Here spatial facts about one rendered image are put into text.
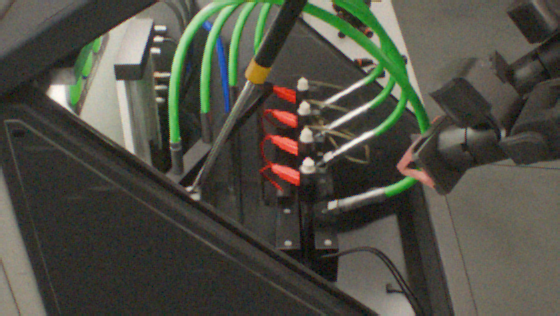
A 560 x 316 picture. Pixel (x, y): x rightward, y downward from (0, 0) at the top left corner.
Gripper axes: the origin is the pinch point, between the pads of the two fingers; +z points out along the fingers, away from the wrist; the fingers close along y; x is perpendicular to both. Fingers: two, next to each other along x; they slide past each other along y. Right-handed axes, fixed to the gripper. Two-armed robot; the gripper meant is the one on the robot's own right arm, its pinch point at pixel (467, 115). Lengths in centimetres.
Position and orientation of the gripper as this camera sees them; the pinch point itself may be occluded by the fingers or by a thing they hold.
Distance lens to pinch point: 110.9
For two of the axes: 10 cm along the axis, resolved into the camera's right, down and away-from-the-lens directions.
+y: -7.0, -6.6, -2.8
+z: -6.7, 4.8, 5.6
